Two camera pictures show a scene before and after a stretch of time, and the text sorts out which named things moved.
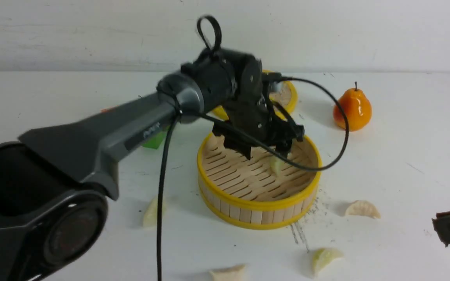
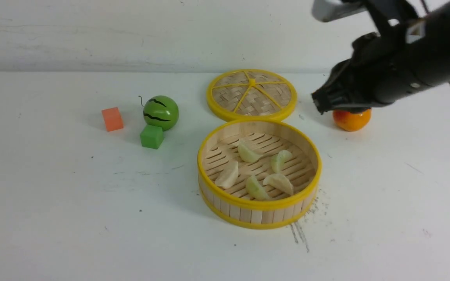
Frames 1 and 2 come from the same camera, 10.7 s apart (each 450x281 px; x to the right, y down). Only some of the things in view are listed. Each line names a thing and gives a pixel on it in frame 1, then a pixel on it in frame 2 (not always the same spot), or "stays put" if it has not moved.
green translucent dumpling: x=322 y=258 -> x=255 y=190
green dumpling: x=276 y=165 stays put
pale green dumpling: x=150 y=219 -> x=247 y=155
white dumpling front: x=237 y=273 -> x=228 y=175
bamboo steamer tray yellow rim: x=267 y=191 stays put
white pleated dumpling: x=361 y=207 -> x=280 y=181
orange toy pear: x=357 y=109 stays put
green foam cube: x=154 y=142 stays put
